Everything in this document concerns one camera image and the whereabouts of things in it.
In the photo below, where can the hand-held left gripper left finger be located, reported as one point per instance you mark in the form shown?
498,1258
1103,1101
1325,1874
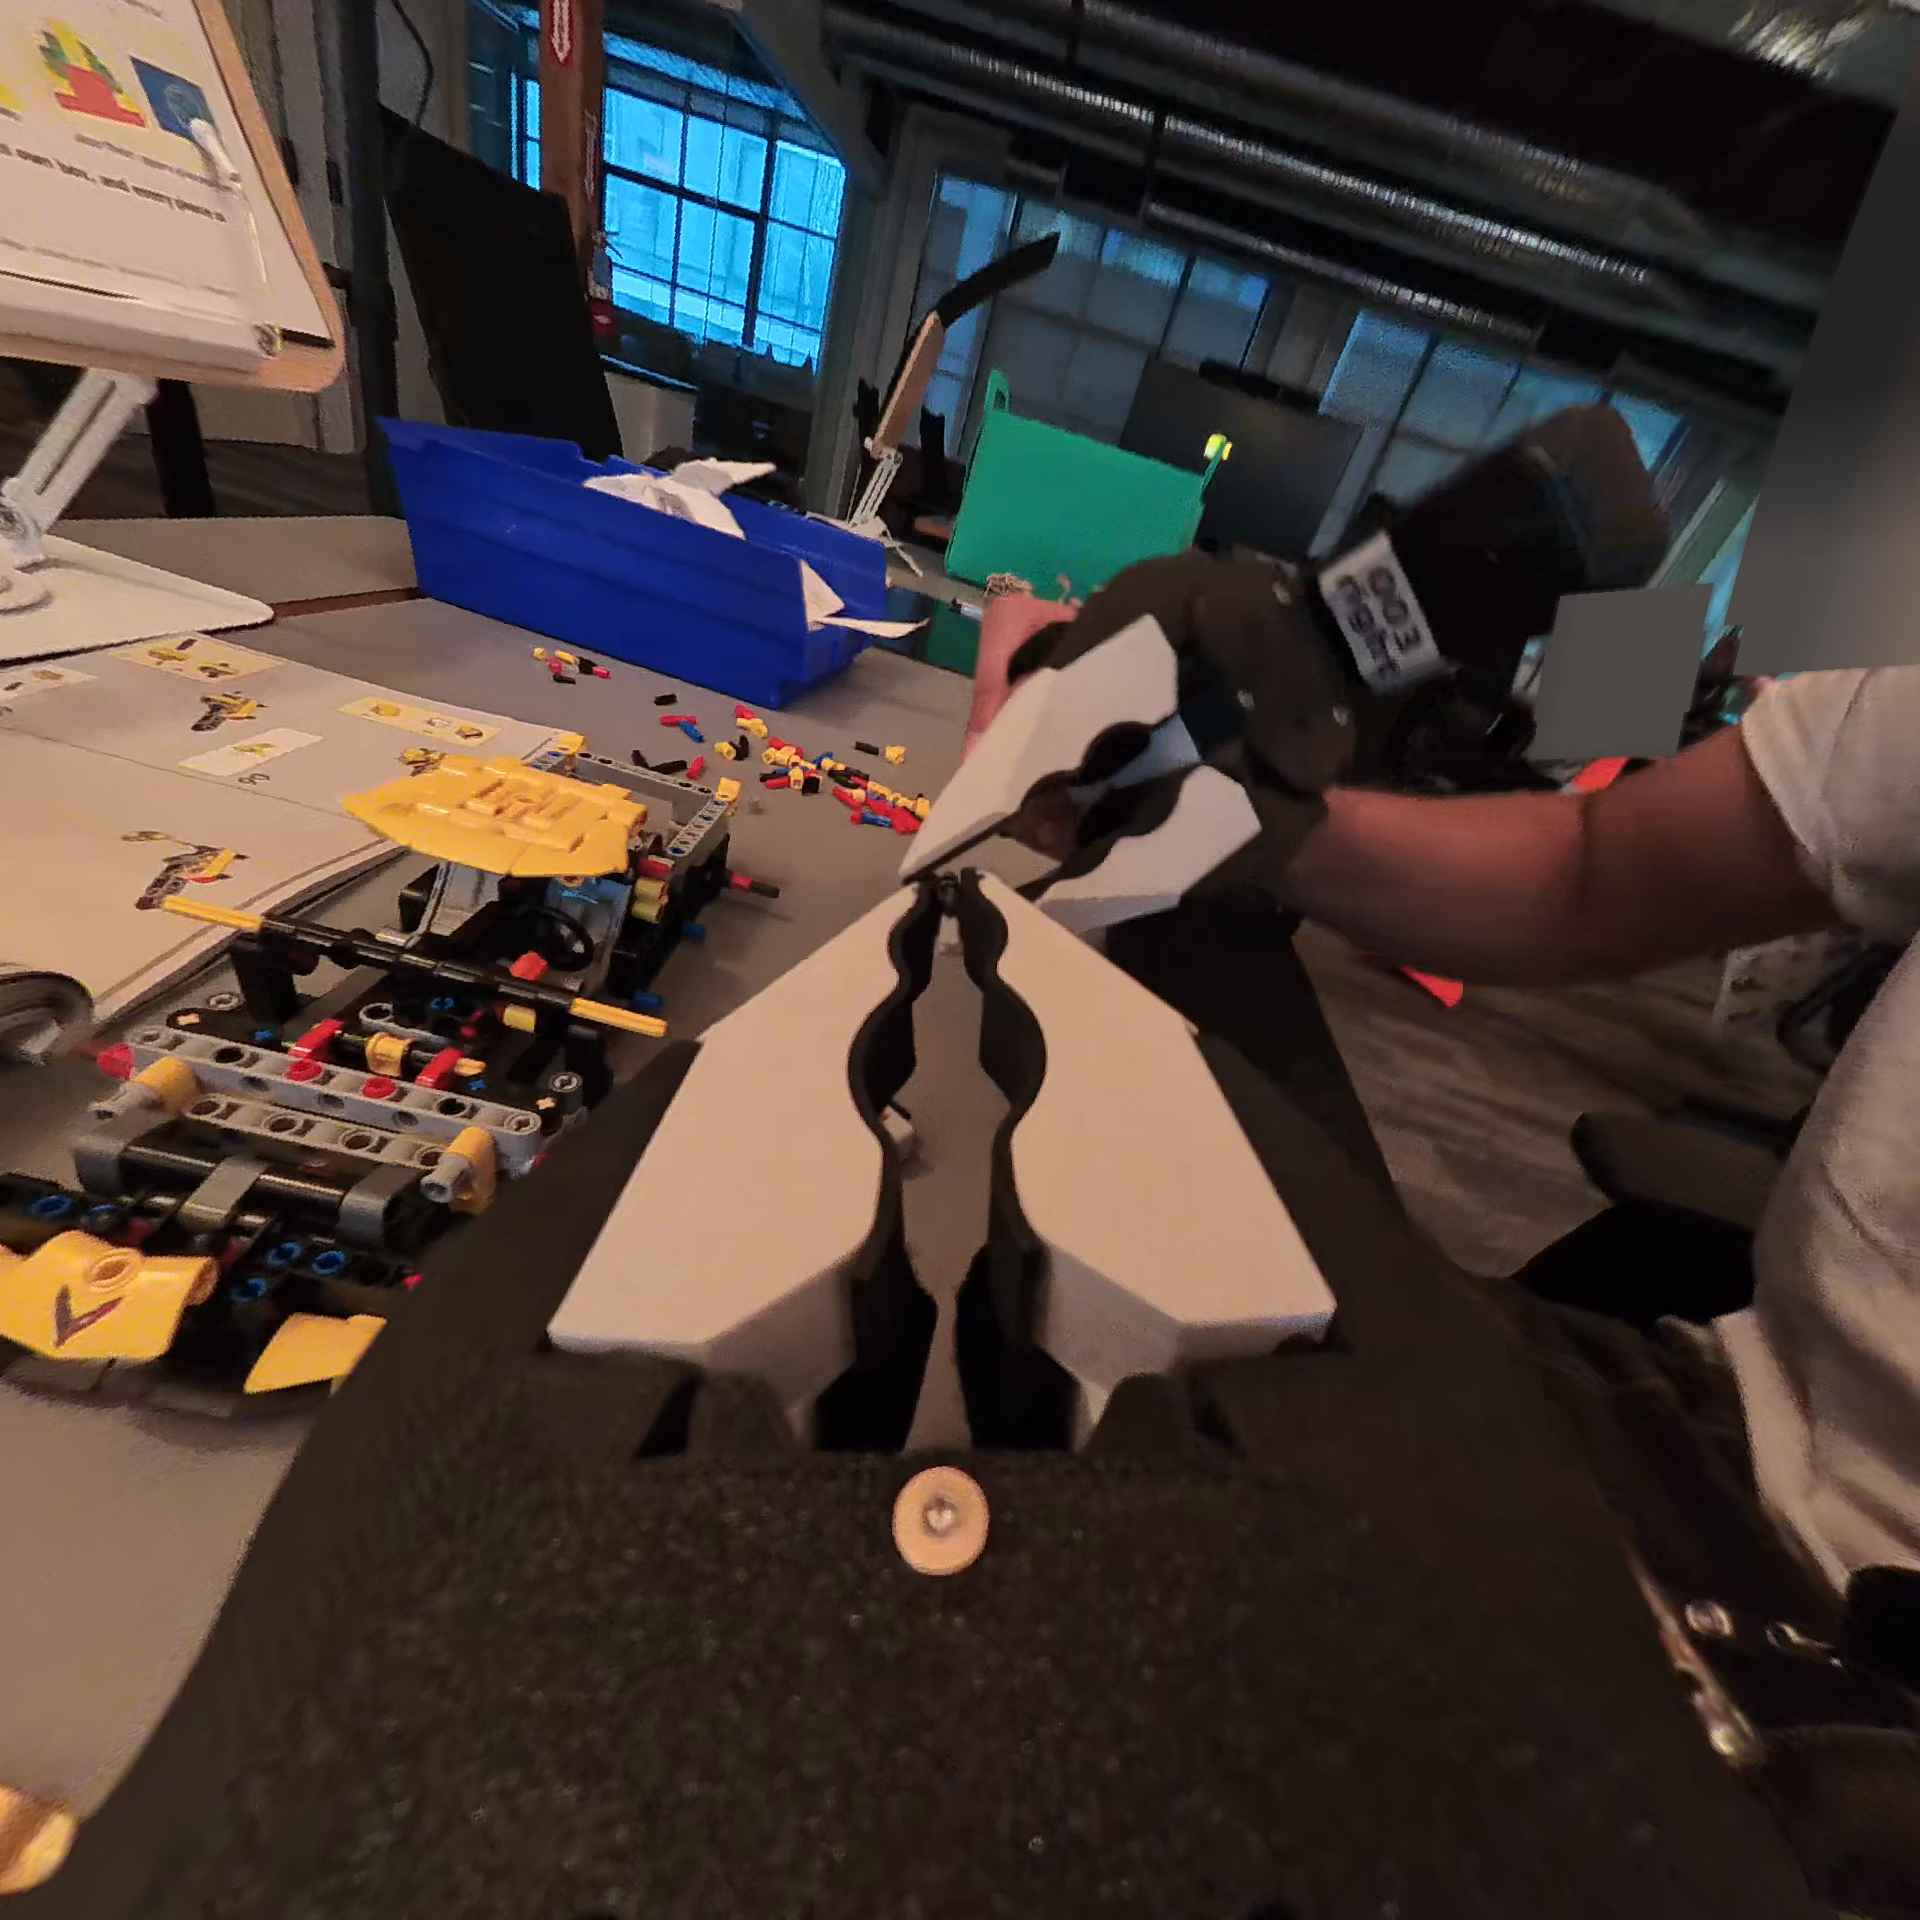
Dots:
719,1198

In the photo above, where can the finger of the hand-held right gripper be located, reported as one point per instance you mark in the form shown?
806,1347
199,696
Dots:
1050,719
1178,855

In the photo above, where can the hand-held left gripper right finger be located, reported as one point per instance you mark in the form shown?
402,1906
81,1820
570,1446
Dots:
1170,1198

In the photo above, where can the person's right forearm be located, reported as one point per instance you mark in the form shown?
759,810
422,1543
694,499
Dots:
1546,870

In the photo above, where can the grey desk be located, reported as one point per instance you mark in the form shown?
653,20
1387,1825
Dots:
748,931

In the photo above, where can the person's right hand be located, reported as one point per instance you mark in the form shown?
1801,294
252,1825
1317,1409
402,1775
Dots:
1003,645

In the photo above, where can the green upright panel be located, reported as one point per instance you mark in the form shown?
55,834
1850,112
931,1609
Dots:
1067,509

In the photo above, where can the small heap of coloured pins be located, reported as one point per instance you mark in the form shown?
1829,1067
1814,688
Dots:
842,786

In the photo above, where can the crumpled white papers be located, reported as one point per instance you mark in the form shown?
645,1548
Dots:
674,488

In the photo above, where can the partly built yellow toy car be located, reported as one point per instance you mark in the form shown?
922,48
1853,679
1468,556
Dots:
496,810

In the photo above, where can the blue storage bin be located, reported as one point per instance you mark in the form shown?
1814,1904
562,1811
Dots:
599,556

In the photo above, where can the black monitor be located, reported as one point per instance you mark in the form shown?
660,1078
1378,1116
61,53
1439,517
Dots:
496,301

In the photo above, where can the open instruction booklet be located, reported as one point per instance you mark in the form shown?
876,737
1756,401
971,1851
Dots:
153,795

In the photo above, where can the pile of loose building pieces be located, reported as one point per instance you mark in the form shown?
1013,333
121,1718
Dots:
31,1837

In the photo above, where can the printed instruction sheet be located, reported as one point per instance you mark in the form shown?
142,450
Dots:
106,193

